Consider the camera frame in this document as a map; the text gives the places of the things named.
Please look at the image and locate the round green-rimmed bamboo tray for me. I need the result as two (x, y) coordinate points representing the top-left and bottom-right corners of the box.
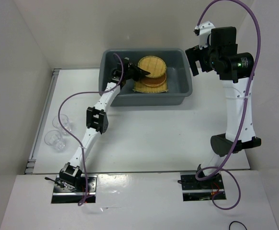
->
(137, 56), (167, 78)

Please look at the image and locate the aluminium table edge rail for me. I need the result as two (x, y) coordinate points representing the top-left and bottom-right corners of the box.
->
(24, 68), (61, 174)

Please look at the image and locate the square bamboo mat tray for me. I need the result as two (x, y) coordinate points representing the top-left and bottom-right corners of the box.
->
(133, 80), (168, 93)

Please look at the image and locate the black cable loop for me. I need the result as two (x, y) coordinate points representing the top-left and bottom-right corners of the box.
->
(229, 221), (248, 230)

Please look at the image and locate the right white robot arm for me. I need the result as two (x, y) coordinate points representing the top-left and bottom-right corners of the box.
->
(185, 21), (261, 188)

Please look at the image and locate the round orange woven tray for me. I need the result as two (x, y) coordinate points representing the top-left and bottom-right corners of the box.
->
(140, 74), (167, 87)

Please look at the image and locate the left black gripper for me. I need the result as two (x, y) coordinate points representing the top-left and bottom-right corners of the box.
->
(123, 63), (149, 81)

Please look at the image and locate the purple cable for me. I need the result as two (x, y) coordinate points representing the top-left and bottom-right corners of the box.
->
(57, 53), (125, 206)
(194, 0), (261, 210)

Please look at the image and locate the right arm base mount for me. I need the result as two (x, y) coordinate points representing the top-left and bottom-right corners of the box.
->
(178, 172), (226, 202)

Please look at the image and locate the clear glass bowl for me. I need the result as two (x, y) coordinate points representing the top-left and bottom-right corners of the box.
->
(52, 114), (72, 135)

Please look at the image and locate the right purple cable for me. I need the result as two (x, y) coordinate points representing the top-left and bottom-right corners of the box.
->
(194, 0), (261, 210)

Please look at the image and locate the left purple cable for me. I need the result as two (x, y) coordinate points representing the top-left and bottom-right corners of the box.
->
(57, 53), (125, 206)

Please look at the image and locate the grey plastic bin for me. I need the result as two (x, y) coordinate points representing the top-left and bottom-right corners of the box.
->
(99, 48), (192, 107)

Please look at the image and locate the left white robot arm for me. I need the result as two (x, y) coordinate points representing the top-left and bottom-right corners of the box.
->
(57, 58), (151, 192)

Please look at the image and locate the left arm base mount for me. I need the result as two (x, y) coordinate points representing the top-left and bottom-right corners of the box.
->
(44, 175), (97, 204)

